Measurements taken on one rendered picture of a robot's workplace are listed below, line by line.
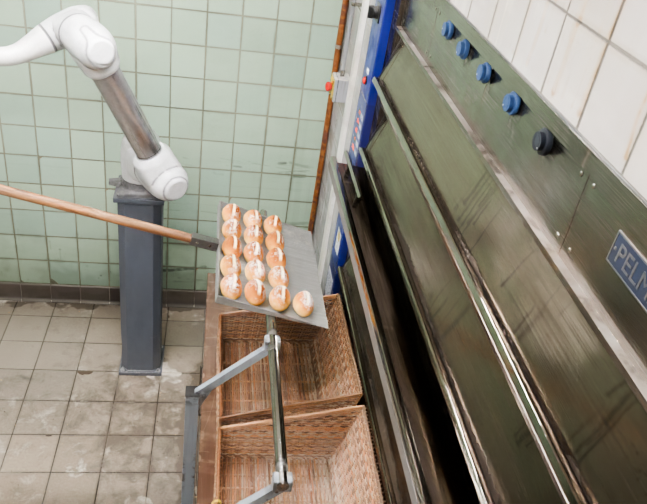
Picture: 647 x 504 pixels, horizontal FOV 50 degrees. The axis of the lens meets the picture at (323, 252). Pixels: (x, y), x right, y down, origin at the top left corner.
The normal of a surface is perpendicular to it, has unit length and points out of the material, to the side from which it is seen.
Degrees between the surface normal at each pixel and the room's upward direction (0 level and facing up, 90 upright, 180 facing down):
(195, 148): 90
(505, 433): 70
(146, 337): 90
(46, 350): 0
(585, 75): 90
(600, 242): 90
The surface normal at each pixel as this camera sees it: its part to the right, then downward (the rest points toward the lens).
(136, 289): 0.11, 0.56
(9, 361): 0.14, -0.82
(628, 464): -0.88, -0.33
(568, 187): -0.98, -0.05
